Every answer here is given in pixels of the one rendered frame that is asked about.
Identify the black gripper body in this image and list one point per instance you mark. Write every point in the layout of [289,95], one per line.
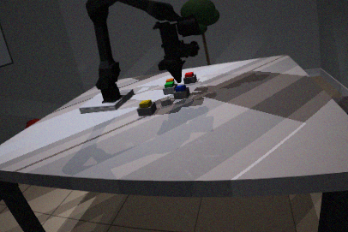
[171,60]

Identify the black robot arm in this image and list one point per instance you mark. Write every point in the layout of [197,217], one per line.
[109,70]

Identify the yellow button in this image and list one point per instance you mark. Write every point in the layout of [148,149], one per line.
[146,108]

